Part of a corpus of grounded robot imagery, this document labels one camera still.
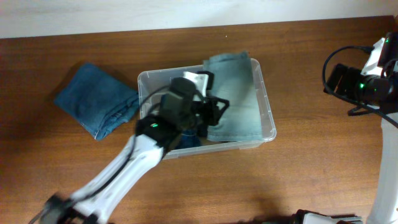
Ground taped dark blue cloth roll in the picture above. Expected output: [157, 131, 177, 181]
[175, 129, 201, 149]

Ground light blue jeans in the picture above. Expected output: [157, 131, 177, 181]
[203, 52, 262, 142]

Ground dark blue jeans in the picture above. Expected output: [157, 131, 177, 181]
[54, 63, 139, 141]

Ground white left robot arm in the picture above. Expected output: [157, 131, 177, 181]
[31, 96, 229, 223]

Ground clear plastic storage bin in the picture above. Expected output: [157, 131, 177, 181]
[137, 58, 277, 159]

